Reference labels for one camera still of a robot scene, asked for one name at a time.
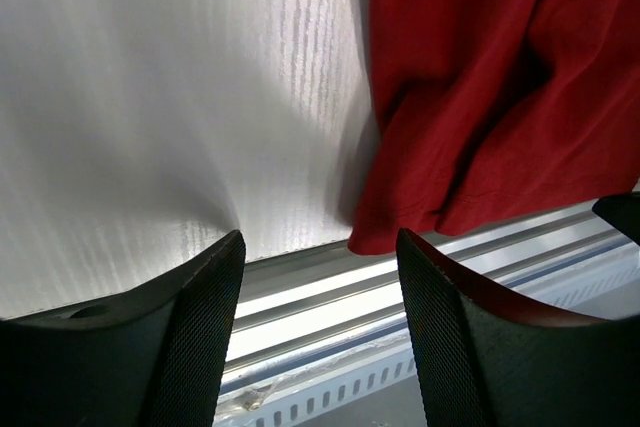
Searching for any aluminium mounting rail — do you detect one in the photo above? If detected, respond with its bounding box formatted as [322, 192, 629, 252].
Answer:
[222, 204, 639, 393]

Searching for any slotted cable duct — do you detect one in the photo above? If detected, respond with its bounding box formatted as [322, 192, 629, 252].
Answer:
[214, 252, 639, 426]

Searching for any red t shirt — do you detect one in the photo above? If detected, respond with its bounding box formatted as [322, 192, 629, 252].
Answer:
[349, 0, 639, 255]

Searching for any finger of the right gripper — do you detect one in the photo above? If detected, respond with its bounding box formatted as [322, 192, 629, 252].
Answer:
[591, 192, 640, 245]

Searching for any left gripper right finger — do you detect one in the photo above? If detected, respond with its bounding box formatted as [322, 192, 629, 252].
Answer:
[396, 229, 639, 426]

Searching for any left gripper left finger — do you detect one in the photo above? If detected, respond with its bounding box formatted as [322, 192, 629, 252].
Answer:
[1, 231, 246, 426]

